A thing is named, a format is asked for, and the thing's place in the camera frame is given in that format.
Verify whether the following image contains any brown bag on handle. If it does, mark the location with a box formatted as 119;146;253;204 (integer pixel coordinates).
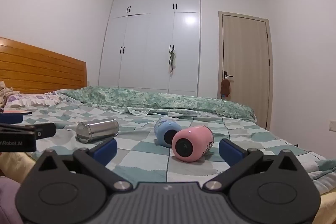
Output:
220;76;231;100

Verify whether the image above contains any beige crumpled cloth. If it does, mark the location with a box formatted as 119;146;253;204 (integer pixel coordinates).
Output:
0;80;21;107

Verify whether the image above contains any wooden headboard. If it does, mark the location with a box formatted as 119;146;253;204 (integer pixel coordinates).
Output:
0;37;87;95

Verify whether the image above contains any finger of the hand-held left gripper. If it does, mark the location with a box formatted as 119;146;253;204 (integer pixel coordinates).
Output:
0;113;24;124
0;123;57;140

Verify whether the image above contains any bed with checkered sheet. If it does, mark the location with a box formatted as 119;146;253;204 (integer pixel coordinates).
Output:
0;86;336;224

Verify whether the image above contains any stainless steel cup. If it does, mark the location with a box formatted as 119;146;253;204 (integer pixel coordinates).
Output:
76;119;120;144

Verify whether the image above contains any white wardrobe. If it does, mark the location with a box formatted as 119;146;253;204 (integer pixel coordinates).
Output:
98;0;201;97

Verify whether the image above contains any pink flat book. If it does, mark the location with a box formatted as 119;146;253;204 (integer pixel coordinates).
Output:
0;108;32;116

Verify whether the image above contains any pink cup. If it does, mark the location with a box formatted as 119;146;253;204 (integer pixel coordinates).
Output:
171;126;214;162

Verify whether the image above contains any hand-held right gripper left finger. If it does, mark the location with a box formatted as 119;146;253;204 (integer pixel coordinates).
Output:
30;138;133;191

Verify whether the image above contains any person's purple clothing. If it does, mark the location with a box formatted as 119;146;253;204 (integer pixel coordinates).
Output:
0;176;25;224

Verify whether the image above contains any green floral quilt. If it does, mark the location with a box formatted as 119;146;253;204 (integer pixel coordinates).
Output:
56;86;256;121

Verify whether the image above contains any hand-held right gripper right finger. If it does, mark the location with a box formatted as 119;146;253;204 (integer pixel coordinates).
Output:
205;138;306;191

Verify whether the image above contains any purple floral pillow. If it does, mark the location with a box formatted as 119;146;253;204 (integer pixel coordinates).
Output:
5;93;62;109

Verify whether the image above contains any beige wooden door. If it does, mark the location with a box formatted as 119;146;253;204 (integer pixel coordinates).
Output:
218;11;273;131

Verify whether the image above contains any light blue cup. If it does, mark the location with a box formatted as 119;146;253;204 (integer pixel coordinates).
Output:
154;116;182;148

